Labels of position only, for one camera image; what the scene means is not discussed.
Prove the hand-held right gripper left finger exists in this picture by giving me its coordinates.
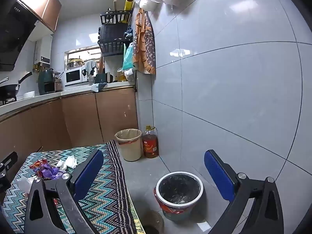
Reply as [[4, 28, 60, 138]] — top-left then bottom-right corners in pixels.
[[24, 149, 105, 234]]

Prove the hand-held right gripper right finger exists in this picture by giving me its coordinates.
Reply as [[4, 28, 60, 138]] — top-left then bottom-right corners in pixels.
[[204, 149, 285, 234]]

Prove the red printed snack wrapper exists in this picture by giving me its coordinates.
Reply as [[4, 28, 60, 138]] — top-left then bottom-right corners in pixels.
[[29, 159, 51, 170]]

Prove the zigzag knitted tablecloth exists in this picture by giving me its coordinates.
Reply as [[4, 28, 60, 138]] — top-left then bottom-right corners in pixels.
[[0, 140, 138, 234]]

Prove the purple foil wrapper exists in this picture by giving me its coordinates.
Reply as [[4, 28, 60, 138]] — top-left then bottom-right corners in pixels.
[[40, 163, 65, 180]]

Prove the beige bin with liner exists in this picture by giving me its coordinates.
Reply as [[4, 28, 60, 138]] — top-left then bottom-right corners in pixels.
[[114, 128, 143, 162]]

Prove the brown kitchen base cabinet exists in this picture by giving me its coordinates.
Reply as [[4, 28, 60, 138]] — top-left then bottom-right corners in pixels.
[[0, 81, 138, 162]]

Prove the black gas stove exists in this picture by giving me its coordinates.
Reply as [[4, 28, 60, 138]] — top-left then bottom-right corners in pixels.
[[0, 97, 17, 106]]

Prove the cooking oil bottle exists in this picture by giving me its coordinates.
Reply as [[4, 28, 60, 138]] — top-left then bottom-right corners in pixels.
[[142, 125, 159, 159]]

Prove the black wok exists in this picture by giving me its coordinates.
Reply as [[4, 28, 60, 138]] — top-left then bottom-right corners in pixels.
[[0, 72, 33, 98]]

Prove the blue grey dishcloth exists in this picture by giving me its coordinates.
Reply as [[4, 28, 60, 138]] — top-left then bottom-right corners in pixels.
[[90, 82, 108, 93]]

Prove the dark green kitchen appliance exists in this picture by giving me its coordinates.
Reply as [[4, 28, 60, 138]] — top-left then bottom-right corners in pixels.
[[38, 68, 56, 95]]

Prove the dark green pot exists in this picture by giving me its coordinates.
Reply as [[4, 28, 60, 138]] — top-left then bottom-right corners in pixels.
[[94, 73, 114, 84]]

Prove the white microwave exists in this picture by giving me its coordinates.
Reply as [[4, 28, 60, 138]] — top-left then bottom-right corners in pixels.
[[64, 67, 88, 86]]

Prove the grey white hanging cloth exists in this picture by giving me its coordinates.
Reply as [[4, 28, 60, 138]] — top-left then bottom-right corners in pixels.
[[82, 60, 99, 77]]

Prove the white bag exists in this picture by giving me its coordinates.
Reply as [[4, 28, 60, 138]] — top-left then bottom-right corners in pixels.
[[124, 68, 136, 82]]

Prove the metal pot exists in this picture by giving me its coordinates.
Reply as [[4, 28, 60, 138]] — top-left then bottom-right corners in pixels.
[[67, 58, 85, 69]]

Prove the white water heater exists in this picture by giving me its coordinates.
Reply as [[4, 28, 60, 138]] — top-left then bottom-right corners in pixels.
[[34, 34, 53, 65]]

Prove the teal plastic bag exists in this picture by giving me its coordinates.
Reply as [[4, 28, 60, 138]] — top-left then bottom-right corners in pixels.
[[122, 42, 135, 71]]

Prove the black range hood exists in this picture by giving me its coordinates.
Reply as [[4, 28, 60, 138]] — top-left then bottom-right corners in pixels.
[[0, 0, 41, 72]]

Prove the orange patterned apron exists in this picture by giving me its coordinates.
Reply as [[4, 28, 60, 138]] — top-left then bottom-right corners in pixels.
[[133, 7, 157, 75]]

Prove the black storage rack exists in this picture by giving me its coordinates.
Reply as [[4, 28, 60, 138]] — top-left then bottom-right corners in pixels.
[[97, 9, 134, 84]]

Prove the brown wall cabinet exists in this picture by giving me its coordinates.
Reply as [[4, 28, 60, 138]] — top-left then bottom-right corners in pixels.
[[18, 0, 62, 34]]

